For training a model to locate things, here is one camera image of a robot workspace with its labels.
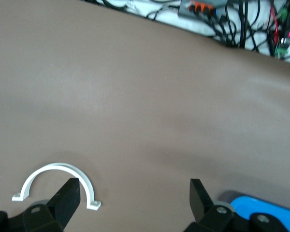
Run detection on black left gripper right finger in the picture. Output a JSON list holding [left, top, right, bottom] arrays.
[[183, 178, 287, 232]]

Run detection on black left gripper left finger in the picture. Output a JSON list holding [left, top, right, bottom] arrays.
[[0, 177, 81, 232]]

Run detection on blue plastic tray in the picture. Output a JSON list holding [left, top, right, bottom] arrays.
[[230, 196, 290, 232]]

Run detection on white curved plastic clamp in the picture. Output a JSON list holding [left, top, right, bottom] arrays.
[[12, 162, 102, 211]]

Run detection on brown table mat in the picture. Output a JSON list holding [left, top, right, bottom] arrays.
[[0, 0, 290, 232]]

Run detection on green circuit board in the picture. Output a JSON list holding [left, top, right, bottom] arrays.
[[274, 36, 290, 59]]

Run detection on grey hub orange plugs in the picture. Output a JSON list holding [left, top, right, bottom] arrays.
[[178, 0, 229, 19]]

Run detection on black floor cable bundle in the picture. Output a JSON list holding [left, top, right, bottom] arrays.
[[83, 0, 290, 65]]

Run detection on red wire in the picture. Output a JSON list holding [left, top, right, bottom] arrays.
[[269, 3, 280, 48]]

